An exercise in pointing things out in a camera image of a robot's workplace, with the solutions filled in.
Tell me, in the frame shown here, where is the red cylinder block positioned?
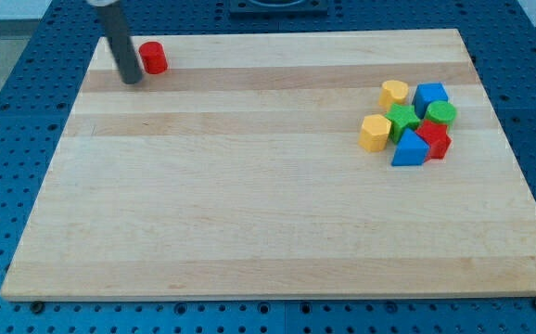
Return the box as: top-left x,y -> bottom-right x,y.
138,42 -> 169,74

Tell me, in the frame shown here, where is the green star block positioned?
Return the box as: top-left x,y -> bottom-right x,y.
385,103 -> 421,144

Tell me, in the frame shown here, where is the wooden board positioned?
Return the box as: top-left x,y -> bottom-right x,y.
0,29 -> 536,302

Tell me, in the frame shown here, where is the yellow hexagon block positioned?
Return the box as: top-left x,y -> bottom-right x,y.
358,114 -> 391,152

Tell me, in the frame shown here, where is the blue triangle block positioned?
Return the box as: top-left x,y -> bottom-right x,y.
390,129 -> 429,167

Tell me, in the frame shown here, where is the yellow heart block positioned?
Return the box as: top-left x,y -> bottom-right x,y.
378,80 -> 409,110

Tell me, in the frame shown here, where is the red pentagon block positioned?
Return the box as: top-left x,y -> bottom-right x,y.
415,120 -> 452,161

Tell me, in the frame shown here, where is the blue cube block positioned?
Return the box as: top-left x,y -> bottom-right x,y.
412,83 -> 449,119

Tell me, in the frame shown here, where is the green cylinder block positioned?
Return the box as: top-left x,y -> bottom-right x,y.
425,100 -> 457,127

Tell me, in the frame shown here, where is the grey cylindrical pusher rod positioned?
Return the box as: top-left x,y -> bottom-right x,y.
87,0 -> 143,84

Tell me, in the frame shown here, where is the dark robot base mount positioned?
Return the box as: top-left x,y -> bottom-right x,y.
227,0 -> 329,16

